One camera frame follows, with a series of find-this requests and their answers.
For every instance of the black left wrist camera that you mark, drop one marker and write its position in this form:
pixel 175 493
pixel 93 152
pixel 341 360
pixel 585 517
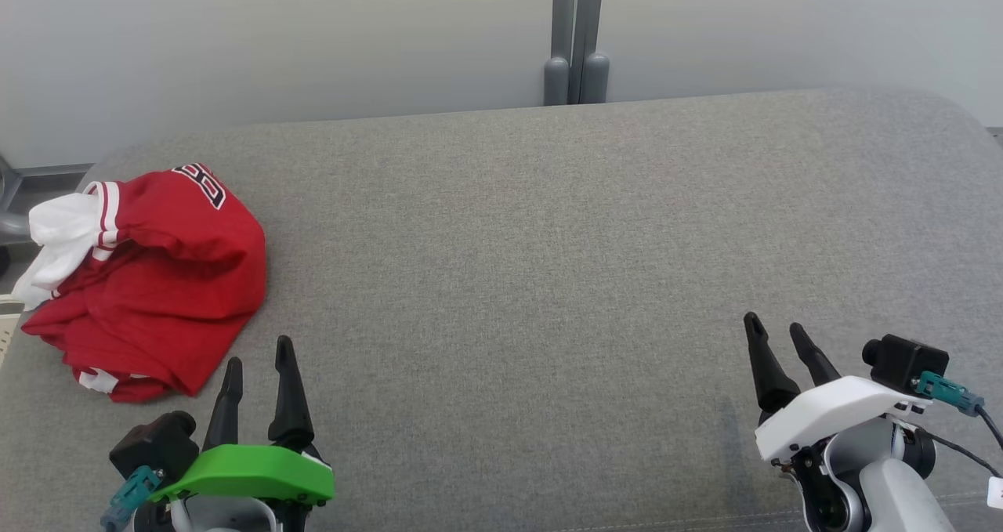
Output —
pixel 153 442

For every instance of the cream plastic laundry basket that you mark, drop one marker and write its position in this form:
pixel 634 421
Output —
pixel 8 328

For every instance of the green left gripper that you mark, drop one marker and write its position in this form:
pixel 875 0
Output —
pixel 251 469

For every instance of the grey metal frame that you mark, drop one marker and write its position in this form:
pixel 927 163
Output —
pixel 31 195

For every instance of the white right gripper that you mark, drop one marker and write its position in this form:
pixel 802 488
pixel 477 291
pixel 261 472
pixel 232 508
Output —
pixel 831 414

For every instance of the red Bulls jersey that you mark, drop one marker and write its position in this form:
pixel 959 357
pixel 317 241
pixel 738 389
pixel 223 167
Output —
pixel 188 218

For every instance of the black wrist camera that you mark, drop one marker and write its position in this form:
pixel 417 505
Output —
pixel 905 360
pixel 153 442

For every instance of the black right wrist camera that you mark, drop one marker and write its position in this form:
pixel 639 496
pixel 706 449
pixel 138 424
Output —
pixel 905 360

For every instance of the grey partition post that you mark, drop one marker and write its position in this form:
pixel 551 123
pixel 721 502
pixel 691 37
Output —
pixel 576 38

